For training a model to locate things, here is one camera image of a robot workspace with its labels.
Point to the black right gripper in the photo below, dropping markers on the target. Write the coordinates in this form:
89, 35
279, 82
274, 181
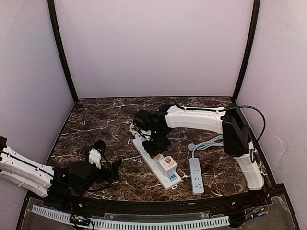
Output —
155, 147

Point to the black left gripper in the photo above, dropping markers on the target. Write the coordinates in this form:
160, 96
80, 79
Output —
105, 169

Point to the white cube socket adapter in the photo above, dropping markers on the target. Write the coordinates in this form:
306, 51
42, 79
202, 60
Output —
167, 165

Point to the white multicolour power strip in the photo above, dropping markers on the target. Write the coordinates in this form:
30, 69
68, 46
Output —
168, 182

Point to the light blue power strip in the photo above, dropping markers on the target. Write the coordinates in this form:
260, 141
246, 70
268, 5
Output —
194, 163

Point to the small pink charger plug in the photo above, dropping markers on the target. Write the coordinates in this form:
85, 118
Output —
158, 157

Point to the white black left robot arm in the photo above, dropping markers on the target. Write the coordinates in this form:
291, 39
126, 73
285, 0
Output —
93, 174

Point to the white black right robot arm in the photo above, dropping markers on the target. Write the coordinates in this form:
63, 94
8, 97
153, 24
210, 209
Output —
150, 130

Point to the small green circuit board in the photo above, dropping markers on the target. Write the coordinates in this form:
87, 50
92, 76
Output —
79, 220

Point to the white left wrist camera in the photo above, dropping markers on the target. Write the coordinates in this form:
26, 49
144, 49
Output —
95, 157

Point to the black front table rail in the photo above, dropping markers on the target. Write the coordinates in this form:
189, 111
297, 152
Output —
220, 205

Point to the white slotted cable duct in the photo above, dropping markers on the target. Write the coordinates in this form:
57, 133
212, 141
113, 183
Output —
105, 224

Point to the left black frame post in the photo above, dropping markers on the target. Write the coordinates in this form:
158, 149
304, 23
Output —
60, 49

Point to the black frame post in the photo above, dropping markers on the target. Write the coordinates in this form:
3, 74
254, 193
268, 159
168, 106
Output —
60, 49
248, 48

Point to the right black frame post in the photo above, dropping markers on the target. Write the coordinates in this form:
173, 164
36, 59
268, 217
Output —
248, 48

